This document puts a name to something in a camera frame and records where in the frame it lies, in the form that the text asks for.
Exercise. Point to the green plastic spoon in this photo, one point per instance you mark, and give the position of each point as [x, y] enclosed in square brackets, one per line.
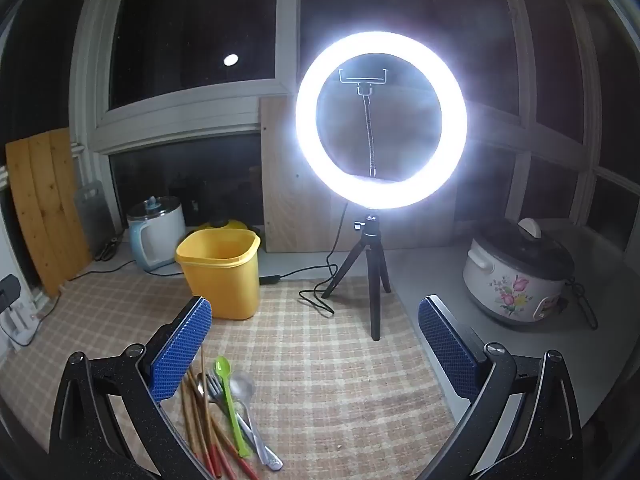
[231, 410]

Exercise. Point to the yellow plastic container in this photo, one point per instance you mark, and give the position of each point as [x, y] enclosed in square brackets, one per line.
[225, 285]

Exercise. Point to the black scissors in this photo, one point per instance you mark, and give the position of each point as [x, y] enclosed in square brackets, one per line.
[106, 251]

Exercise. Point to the metal spoon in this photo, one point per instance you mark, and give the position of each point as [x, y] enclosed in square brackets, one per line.
[242, 389]
[199, 383]

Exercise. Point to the white power strip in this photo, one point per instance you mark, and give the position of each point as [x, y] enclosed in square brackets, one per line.
[20, 322]

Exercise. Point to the pink checkered tablecloth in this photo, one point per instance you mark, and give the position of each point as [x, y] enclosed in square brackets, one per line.
[310, 385]

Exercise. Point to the grey cutting board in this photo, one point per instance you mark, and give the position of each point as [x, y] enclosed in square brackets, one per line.
[92, 220]

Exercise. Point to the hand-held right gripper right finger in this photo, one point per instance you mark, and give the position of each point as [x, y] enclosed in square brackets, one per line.
[445, 345]

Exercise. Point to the white window frame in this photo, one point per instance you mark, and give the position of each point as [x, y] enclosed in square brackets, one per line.
[90, 60]

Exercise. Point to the black power adapter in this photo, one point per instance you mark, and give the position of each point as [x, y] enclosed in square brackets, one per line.
[7, 292]

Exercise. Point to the pine wood board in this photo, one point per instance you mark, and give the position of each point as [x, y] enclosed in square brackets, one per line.
[45, 210]

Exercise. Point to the white floral rice cooker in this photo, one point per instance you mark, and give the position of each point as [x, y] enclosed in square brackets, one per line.
[510, 285]

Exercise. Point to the metal fork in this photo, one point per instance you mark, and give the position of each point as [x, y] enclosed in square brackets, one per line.
[214, 387]

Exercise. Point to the light wood panel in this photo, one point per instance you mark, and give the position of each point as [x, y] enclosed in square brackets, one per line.
[280, 185]

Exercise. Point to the phone holder on gooseneck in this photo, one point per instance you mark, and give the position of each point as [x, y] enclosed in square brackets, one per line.
[362, 77]

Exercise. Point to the black tripod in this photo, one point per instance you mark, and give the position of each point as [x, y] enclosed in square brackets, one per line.
[373, 260]

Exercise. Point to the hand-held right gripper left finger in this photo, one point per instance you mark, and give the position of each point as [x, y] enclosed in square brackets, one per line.
[182, 350]

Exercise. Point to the pair of wooden chopsticks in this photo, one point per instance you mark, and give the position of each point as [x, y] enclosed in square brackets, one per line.
[187, 420]

